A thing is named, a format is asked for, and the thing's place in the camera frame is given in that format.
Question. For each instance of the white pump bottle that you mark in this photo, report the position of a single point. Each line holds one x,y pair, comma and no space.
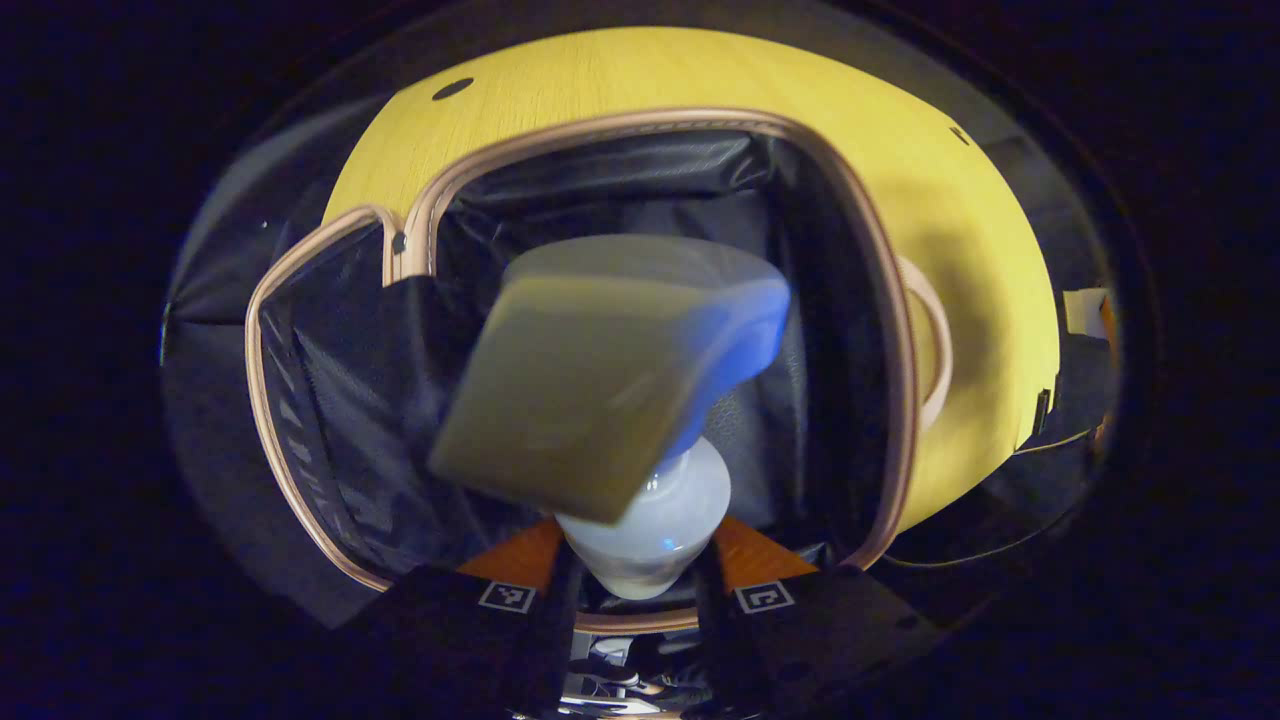
600,380

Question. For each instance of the pink suitcase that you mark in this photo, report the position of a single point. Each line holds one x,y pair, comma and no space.
330,400

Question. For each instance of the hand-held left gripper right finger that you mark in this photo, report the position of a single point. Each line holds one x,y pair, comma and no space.
800,650

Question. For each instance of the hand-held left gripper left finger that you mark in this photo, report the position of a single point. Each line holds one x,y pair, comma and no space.
450,640

